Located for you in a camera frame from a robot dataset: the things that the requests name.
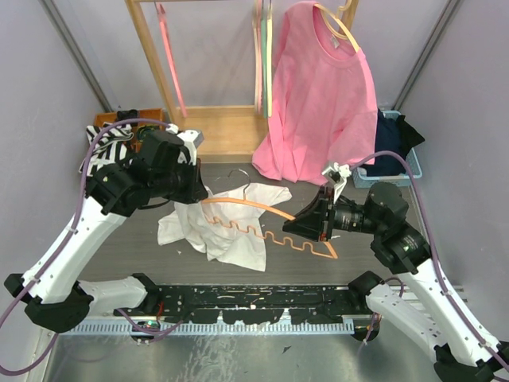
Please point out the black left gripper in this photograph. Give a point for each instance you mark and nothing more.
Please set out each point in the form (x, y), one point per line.
(200, 190)

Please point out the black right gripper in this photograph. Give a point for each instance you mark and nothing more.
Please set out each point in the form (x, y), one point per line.
(312, 218)

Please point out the white t shirt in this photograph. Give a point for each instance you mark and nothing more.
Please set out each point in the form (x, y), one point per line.
(226, 232)

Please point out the yellow hanger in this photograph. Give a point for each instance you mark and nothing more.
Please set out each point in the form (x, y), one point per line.
(269, 43)

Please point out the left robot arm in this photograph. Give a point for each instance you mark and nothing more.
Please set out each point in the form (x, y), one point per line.
(167, 167)

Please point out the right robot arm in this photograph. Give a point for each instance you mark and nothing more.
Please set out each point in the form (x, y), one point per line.
(460, 348)

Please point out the black white striped shirt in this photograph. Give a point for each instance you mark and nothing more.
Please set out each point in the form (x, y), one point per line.
(112, 147)

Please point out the pink t shirt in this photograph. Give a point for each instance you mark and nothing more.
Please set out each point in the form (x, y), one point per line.
(324, 107)

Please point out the light pink hanger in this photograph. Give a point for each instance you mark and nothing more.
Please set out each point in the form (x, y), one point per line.
(256, 26)

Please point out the green hanger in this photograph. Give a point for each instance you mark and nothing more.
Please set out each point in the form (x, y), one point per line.
(263, 54)

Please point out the natural wood hanger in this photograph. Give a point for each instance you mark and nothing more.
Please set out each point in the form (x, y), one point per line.
(339, 22)

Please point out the wooden clothes rack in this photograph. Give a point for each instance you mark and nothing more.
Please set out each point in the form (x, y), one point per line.
(232, 132)

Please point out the blue plastic basket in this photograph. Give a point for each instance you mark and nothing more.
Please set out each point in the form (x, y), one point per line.
(362, 181)

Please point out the green black rolled socks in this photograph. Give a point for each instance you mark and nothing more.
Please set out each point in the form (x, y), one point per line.
(143, 131)

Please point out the orange wooden organizer tray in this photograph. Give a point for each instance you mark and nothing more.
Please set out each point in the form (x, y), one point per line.
(154, 113)

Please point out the dark navy garment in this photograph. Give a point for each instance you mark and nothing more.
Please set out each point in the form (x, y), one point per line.
(388, 137)

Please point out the black garment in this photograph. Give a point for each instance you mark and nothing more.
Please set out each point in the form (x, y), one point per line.
(409, 136)

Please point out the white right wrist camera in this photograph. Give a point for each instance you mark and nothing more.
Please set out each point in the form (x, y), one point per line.
(338, 176)

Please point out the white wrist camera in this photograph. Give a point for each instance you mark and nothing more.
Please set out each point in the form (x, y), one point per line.
(191, 139)
(338, 176)

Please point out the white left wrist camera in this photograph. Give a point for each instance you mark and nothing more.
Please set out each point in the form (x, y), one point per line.
(191, 139)

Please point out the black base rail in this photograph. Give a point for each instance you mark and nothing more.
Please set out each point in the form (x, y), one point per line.
(241, 306)

